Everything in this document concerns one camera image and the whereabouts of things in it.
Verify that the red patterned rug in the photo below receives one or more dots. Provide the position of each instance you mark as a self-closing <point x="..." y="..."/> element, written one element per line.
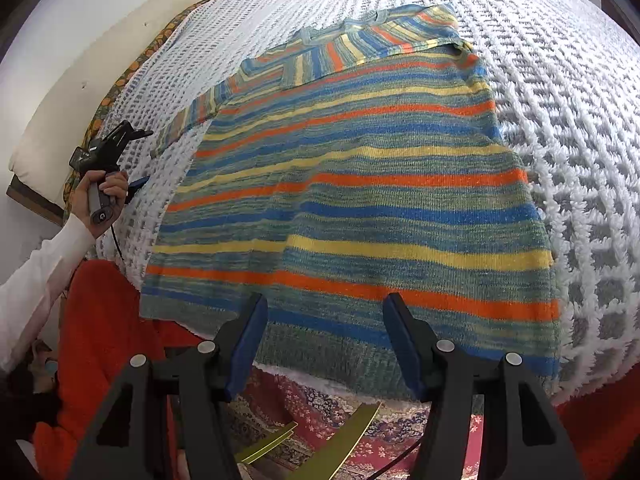
<point x="273" y="398"/>

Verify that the striped knit sweater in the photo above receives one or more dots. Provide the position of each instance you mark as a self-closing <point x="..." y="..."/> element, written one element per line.
<point x="351" y="162"/>

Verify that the person's left hand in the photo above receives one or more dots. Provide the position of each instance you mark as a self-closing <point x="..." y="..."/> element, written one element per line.
<point x="91" y="187"/>

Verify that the cream padded headboard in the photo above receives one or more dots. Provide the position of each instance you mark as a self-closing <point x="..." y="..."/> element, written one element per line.
<point x="40" y="159"/>

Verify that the white sleeved left forearm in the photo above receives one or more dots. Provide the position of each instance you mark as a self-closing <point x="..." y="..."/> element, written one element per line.
<point x="28" y="295"/>

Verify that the red orange trousers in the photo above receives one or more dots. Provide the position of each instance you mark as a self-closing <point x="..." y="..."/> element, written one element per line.
<point x="101" y="330"/>

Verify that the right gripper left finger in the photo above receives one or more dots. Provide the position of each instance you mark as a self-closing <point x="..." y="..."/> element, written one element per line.
<point x="129" y="436"/>

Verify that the yellow green slat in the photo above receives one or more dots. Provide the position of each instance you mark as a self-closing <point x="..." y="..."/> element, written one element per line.
<point x="325" y="463"/>
<point x="265" y="445"/>

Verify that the orange patterned bed sheet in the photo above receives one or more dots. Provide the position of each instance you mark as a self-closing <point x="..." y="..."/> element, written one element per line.
<point x="106" y="105"/>

